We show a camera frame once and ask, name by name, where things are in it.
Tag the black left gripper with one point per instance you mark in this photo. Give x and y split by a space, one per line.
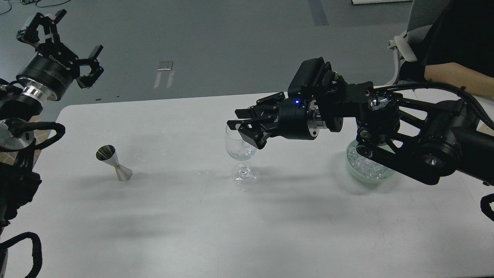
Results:
54 65

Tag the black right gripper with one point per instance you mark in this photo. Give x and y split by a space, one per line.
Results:
276 116

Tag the steel cocktail jigger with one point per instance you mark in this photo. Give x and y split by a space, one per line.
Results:
108 155

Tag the pile of ice cubes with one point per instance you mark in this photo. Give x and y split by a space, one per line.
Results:
365 167

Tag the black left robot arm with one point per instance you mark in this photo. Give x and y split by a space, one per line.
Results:
19 183

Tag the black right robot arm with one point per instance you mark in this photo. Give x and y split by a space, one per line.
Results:
422 130

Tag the person's bare forearm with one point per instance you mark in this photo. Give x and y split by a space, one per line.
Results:
457 75

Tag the clear wine glass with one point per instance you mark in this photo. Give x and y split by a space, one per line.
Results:
238 149

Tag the beige checked cushion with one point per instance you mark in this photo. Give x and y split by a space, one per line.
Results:
40 136

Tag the green bowl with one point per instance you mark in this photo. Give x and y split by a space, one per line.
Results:
359 178

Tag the white office chair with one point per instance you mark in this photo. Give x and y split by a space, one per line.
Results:
423 14

